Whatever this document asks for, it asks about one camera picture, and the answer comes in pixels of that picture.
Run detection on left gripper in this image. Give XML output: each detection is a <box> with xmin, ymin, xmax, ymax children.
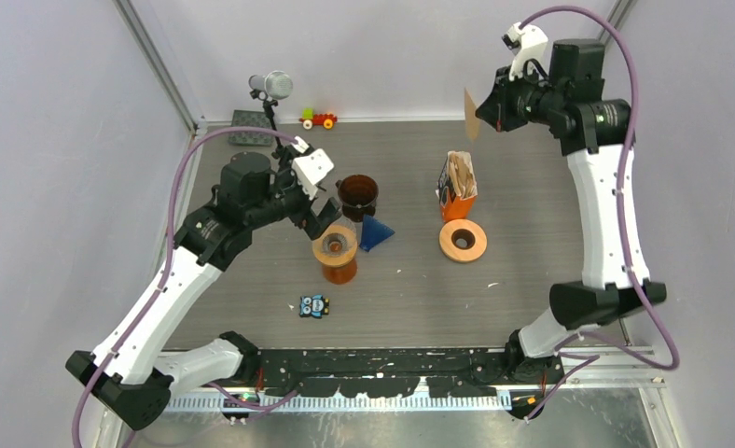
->
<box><xmin>247</xmin><ymin>147</ymin><xmax>341</xmax><ymax>239</ymax></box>

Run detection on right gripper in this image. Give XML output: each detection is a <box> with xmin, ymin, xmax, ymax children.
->
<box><xmin>475</xmin><ymin>61</ymin><xmax>562</xmax><ymax>133</ymax></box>

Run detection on brown paper coffee filter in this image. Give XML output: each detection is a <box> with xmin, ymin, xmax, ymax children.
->
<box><xmin>464</xmin><ymin>89</ymin><xmax>480</xmax><ymax>143</ymax></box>

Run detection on clear glass dripper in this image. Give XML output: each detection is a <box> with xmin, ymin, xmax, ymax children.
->
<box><xmin>315</xmin><ymin>217</ymin><xmax>358</xmax><ymax>257</ymax></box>

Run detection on wooden ring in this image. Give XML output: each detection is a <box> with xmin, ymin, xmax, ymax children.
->
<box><xmin>312</xmin><ymin>223</ymin><xmax>360</xmax><ymax>270</ymax></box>

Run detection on blue plastic dripper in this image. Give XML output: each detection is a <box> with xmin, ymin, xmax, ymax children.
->
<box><xmin>359</xmin><ymin>215</ymin><xmax>395</xmax><ymax>252</ymax></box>

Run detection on amber glass carafe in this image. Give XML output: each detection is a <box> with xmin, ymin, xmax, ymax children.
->
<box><xmin>322</xmin><ymin>259</ymin><xmax>358</xmax><ymax>285</ymax></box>

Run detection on orange coffee filter box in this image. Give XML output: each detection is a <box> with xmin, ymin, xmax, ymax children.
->
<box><xmin>436</xmin><ymin>151</ymin><xmax>478</xmax><ymax>222</ymax></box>

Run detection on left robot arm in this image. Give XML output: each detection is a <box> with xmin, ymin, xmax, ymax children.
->
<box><xmin>66</xmin><ymin>147</ymin><xmax>340</xmax><ymax>431</ymax></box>

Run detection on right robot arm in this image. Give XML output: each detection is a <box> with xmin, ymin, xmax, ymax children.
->
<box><xmin>475</xmin><ymin>36</ymin><xmax>667</xmax><ymax>384</ymax></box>

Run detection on blue owl sticker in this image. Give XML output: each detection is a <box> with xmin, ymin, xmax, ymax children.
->
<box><xmin>299</xmin><ymin>294</ymin><xmax>330</xmax><ymax>319</ymax></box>

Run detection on colourful toy car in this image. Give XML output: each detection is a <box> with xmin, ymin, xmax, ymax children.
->
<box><xmin>298</xmin><ymin>108</ymin><xmax>338</xmax><ymax>130</ymax></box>

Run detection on dark grey studded plate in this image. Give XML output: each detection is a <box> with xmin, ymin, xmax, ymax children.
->
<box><xmin>228</xmin><ymin>109</ymin><xmax>275</xmax><ymax>147</ymax></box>

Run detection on silver microphone on tripod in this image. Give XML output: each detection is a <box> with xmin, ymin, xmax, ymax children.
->
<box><xmin>248</xmin><ymin>70</ymin><xmax>294</xmax><ymax>131</ymax></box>

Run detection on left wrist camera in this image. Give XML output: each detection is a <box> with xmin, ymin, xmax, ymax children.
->
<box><xmin>291</xmin><ymin>136</ymin><xmax>334</xmax><ymax>201</ymax></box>

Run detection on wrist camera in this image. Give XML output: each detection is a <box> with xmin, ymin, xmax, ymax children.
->
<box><xmin>291</xmin><ymin>136</ymin><xmax>334</xmax><ymax>201</ymax></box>
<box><xmin>502</xmin><ymin>22</ymin><xmax>548</xmax><ymax>81</ymax></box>

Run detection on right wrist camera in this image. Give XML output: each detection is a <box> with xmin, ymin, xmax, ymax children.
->
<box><xmin>502</xmin><ymin>22</ymin><xmax>548</xmax><ymax>81</ymax></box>

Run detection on wooden ring stand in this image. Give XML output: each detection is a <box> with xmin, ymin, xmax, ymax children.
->
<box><xmin>438</xmin><ymin>219</ymin><xmax>488</xmax><ymax>263</ymax></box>

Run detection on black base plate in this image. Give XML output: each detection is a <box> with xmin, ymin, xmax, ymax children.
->
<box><xmin>218</xmin><ymin>345</ymin><xmax>566</xmax><ymax>400</ymax></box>

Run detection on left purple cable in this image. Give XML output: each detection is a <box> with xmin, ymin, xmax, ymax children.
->
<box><xmin>70</xmin><ymin>126</ymin><xmax>300</xmax><ymax>448</ymax></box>

